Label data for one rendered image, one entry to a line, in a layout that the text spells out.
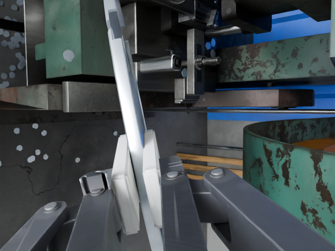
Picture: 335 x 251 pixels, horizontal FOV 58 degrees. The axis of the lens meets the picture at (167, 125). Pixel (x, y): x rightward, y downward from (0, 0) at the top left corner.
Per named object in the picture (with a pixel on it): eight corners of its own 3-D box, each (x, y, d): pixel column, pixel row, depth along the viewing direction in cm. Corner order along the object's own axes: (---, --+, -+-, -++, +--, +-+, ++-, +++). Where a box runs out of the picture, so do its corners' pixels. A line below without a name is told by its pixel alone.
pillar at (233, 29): (204, 38, 74) (258, 28, 65) (204, 28, 74) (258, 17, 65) (209, 39, 76) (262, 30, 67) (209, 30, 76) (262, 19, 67)
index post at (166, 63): (139, 73, 63) (175, 69, 56) (139, 58, 63) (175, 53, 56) (149, 74, 65) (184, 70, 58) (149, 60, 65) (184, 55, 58)
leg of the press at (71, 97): (-52, 127, 97) (143, 160, 37) (-54, 91, 96) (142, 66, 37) (150, 117, 166) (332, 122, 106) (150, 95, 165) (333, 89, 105)
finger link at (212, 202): (163, 202, 12) (237, 188, 12) (157, 157, 17) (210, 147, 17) (169, 235, 12) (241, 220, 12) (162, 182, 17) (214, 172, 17)
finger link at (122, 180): (140, 233, 14) (124, 237, 14) (138, 174, 21) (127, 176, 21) (126, 175, 13) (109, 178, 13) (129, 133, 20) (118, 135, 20)
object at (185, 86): (174, 103, 71) (211, 102, 65) (174, 30, 70) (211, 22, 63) (189, 103, 76) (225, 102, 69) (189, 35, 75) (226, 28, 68)
